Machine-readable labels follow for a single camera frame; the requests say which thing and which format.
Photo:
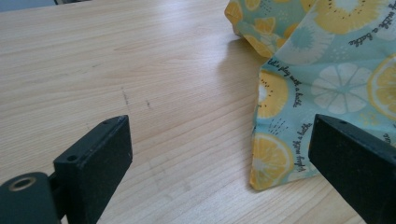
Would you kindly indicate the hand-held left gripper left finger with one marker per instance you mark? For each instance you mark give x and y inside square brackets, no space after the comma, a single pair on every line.
[93,165]

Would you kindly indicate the lemon print cloth bag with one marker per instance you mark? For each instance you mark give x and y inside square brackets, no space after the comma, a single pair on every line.
[327,77]

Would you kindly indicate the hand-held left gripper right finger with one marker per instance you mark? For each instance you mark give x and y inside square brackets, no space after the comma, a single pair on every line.
[355,161]

